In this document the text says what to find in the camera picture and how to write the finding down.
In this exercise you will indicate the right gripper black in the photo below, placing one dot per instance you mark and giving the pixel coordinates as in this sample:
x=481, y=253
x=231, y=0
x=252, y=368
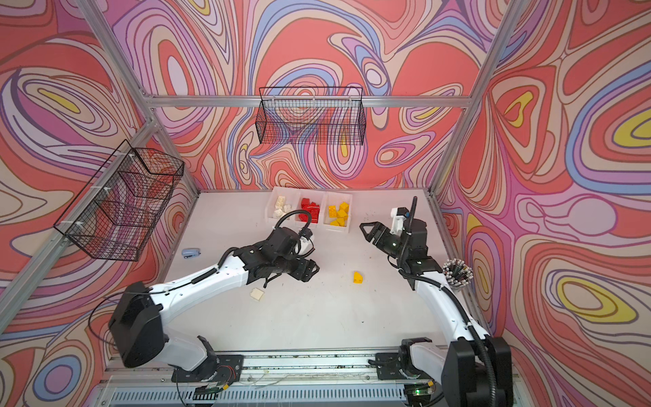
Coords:
x=379, y=241

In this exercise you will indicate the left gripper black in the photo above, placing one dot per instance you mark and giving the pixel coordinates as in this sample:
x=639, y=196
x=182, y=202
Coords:
x=306, y=270

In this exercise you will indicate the cream long lego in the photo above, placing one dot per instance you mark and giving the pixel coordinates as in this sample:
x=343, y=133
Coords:
x=280, y=202

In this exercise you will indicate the red arch lego piece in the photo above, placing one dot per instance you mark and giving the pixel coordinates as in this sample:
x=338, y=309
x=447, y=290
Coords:
x=312, y=208

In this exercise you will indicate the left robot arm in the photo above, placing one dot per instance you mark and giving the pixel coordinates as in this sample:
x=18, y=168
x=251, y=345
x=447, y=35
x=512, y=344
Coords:
x=140, y=324

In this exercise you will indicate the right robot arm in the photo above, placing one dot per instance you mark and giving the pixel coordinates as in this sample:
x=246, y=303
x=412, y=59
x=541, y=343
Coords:
x=475, y=369

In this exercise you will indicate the right white plastic bin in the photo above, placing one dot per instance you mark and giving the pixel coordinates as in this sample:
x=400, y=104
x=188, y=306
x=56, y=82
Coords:
x=334, y=198

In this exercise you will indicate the white plastic bin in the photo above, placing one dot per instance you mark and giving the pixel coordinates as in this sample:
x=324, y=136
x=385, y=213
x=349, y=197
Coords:
x=291, y=194
x=334, y=198
x=316, y=196

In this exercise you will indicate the middle white plastic bin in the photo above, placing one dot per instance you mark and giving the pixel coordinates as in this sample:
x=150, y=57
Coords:
x=316, y=196

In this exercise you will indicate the left white plastic bin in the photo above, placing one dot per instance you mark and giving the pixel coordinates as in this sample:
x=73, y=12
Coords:
x=291, y=194

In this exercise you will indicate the cup of pens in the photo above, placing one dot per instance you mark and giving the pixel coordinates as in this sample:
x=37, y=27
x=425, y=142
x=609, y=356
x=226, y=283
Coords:
x=457, y=273

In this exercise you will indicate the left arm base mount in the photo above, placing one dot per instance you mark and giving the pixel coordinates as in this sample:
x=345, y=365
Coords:
x=208, y=381

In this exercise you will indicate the black wire basket back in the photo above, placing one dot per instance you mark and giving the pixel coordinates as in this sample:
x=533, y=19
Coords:
x=311, y=115

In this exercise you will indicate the black wire basket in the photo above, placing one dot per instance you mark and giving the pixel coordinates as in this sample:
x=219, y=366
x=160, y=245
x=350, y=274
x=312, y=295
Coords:
x=311, y=115
x=125, y=206

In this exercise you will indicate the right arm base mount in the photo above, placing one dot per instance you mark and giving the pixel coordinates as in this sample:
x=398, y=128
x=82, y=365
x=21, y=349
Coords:
x=419, y=388

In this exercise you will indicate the black wire basket left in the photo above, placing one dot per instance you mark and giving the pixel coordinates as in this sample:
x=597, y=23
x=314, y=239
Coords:
x=125, y=206

